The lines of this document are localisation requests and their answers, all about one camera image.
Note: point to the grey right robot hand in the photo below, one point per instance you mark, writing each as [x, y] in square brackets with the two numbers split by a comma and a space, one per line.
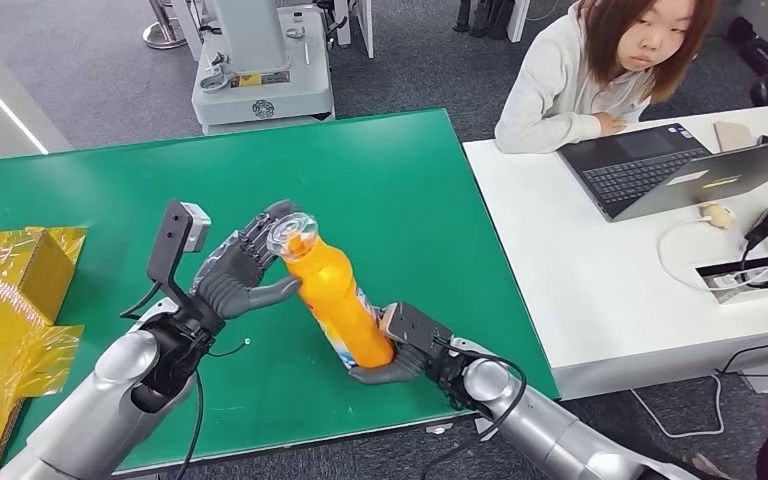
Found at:
[404, 368]

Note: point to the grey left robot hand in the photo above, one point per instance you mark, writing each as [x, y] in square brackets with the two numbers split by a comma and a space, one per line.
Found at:
[232, 278]

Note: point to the orange bottle with clear cap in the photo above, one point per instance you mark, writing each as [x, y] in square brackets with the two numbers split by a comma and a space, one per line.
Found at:
[334, 298]

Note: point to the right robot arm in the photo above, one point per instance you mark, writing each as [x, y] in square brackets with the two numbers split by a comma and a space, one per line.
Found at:
[543, 430]

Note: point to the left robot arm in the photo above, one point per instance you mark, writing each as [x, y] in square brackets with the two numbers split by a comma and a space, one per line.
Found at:
[92, 411]

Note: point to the yellow film-wrapped cardboard box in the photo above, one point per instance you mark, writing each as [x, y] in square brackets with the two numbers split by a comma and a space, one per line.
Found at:
[6, 298]

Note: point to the round metal stand base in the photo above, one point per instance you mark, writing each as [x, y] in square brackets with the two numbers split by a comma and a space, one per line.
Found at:
[162, 33]

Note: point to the open black laptop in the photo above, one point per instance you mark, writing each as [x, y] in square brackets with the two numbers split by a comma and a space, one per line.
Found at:
[636, 169]

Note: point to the grey laptop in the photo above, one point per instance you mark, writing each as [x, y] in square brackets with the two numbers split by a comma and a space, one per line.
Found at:
[722, 179]

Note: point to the beige phone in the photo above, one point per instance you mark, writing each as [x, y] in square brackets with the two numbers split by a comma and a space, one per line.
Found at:
[732, 136]

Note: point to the black office chair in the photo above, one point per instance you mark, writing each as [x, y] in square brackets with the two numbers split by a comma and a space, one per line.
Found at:
[755, 53]

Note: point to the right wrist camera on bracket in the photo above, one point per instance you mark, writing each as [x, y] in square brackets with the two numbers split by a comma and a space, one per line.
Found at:
[417, 328]

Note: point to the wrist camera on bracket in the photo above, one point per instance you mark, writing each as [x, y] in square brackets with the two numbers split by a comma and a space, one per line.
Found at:
[417, 328]
[195, 225]

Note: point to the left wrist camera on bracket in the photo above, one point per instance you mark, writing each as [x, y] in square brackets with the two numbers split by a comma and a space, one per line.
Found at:
[195, 225]

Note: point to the white pedestal machine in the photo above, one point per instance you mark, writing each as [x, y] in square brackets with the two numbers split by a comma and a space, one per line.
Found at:
[261, 99]

